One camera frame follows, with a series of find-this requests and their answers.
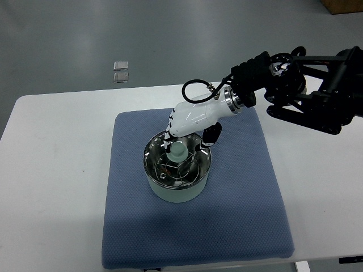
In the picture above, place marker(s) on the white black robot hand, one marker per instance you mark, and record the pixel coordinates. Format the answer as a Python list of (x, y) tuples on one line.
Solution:
[(187, 118)]

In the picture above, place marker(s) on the glass lid with green knob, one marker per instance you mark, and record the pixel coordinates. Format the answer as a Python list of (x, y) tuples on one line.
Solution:
[(177, 158)]

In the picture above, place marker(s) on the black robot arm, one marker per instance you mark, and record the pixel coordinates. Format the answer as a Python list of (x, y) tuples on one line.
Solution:
[(323, 93)]

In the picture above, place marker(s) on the green pot with steel interior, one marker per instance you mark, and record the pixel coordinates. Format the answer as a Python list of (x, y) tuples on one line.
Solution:
[(175, 192)]

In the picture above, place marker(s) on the lower silver floor plate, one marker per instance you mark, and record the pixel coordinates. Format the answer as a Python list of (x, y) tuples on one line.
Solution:
[(121, 77)]

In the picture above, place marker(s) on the silver floor plate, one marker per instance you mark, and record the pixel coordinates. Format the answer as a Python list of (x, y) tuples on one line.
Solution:
[(120, 65), (121, 77)]

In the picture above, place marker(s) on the upper silver floor plate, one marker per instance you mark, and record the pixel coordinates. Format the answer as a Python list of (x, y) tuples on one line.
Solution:
[(120, 65)]

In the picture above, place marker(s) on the blue fabric mat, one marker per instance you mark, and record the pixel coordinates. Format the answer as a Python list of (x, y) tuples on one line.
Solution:
[(239, 215)]

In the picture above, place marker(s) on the brown cardboard box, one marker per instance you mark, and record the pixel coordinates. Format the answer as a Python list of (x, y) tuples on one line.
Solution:
[(342, 6)]

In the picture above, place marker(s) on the white table leg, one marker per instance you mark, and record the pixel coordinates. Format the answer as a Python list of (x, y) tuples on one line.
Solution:
[(302, 266)]

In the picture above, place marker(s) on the wire steamer rack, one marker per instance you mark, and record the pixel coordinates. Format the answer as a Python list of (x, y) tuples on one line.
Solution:
[(174, 175)]

